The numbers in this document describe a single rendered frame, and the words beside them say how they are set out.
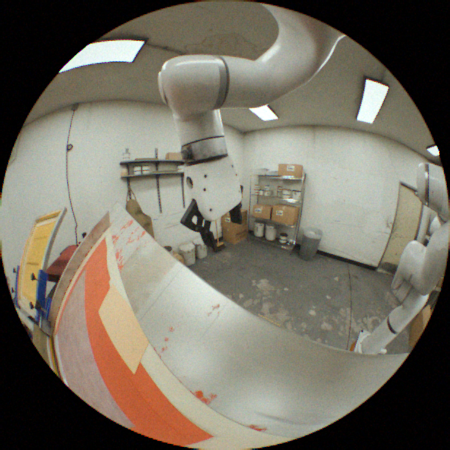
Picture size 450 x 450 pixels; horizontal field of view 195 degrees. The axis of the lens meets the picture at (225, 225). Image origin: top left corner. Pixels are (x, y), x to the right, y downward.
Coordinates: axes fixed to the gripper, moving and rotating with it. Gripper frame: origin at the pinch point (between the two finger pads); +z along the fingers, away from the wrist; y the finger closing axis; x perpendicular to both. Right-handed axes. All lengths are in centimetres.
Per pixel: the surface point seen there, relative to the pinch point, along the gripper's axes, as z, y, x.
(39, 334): -1, -72, 16
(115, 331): -6.0, -23.9, -7.8
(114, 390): -4.5, -29.5, -12.4
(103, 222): -9.0, -21.6, 25.3
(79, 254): -5.4, -33.8, 25.3
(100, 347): -4.8, -28.1, -7.1
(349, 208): 112, 284, -84
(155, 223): 69, 28, 200
